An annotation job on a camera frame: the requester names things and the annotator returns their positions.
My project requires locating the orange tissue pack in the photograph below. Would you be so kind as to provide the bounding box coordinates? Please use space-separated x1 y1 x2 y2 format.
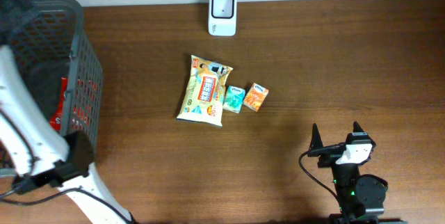
243 83 269 112

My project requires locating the yellow wet wipes pack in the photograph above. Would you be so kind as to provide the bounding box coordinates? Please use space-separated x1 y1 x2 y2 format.
177 55 233 127

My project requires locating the red snack packet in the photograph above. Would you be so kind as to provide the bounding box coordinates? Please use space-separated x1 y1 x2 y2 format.
49 77 67 132

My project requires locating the teal tissue pack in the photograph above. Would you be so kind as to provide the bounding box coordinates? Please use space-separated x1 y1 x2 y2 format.
222 86 245 113

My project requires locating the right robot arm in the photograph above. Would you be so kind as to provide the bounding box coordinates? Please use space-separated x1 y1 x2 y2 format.
298 122 404 224

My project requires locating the grey plastic basket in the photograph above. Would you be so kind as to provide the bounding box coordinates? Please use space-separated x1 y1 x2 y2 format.
0 0 104 177

